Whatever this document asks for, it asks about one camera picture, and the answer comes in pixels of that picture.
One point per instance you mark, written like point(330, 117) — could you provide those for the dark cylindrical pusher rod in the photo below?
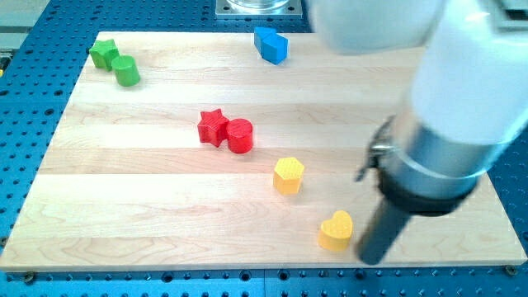
point(384, 227)

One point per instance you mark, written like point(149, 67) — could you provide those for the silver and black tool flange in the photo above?
point(422, 172)

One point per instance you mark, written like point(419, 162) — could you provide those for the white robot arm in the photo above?
point(467, 101)

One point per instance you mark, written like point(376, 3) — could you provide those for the yellow hexagon block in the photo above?
point(288, 174)

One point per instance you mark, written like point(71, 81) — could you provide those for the yellow heart block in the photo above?
point(335, 233)

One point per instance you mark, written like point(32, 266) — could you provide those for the red cylinder block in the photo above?
point(240, 138)

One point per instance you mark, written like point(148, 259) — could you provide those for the red star block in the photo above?
point(212, 127)

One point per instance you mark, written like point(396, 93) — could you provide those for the blue pentagon block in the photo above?
point(274, 48)

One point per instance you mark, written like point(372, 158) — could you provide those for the wooden board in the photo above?
point(126, 184)

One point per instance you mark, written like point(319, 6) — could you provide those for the blue block behind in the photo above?
point(259, 34)

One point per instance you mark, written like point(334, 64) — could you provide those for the green cylinder block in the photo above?
point(125, 70)

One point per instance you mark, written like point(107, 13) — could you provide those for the green star block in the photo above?
point(103, 53)

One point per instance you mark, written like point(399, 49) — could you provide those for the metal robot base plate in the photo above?
point(259, 8)

